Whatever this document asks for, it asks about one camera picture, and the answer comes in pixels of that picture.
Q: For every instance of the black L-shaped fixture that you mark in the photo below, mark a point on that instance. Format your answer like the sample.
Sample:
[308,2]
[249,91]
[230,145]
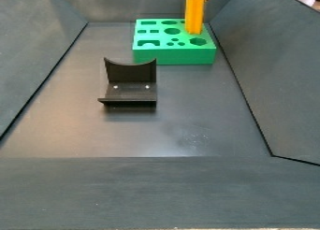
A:
[131,83]

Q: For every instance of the green shape sorter block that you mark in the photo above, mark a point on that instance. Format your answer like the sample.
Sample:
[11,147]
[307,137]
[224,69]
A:
[161,39]

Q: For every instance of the yellow star prism object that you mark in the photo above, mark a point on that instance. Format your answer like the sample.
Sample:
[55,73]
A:
[194,16]

